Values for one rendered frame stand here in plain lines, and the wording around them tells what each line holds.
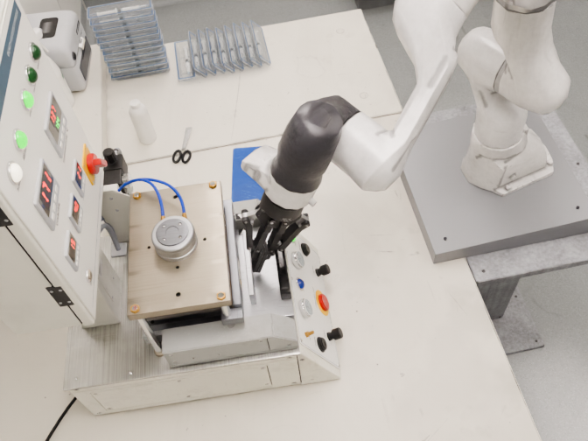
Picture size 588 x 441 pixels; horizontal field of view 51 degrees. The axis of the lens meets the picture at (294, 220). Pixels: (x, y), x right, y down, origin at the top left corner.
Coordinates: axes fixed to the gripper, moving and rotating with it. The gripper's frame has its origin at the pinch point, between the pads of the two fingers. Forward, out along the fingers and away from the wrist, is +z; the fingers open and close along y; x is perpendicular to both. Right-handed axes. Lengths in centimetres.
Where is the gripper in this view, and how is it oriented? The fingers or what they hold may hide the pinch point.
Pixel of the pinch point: (259, 256)
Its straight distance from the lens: 122.4
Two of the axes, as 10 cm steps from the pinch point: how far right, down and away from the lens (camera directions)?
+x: -1.3, -8.0, 5.8
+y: 9.5, 0.6, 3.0
